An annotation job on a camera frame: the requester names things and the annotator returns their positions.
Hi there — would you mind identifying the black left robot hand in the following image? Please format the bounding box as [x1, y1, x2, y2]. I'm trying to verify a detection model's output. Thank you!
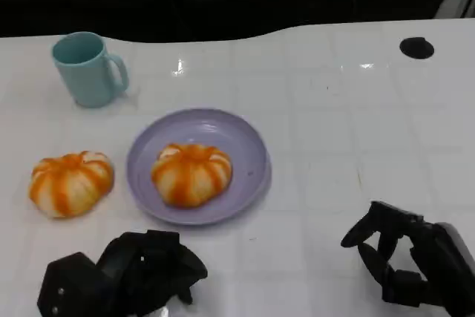
[95, 229, 209, 317]

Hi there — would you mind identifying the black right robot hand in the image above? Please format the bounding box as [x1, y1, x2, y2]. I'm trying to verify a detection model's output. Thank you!
[340, 200, 475, 317]

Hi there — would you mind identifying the orange white toy bread roll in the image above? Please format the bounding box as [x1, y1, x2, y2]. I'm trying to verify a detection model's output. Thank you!
[151, 143, 234, 209]
[28, 150, 115, 220]

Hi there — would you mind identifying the lilac plate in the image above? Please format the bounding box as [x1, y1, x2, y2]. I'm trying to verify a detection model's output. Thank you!
[126, 108, 272, 226]

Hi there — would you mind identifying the pale green mug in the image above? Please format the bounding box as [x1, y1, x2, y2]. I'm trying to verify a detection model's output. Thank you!
[50, 31, 130, 109]

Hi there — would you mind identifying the black round table grommet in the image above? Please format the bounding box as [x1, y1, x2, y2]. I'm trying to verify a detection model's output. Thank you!
[399, 36, 435, 60]

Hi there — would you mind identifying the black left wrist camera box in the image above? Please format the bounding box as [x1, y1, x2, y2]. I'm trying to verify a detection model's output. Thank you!
[36, 252, 103, 317]

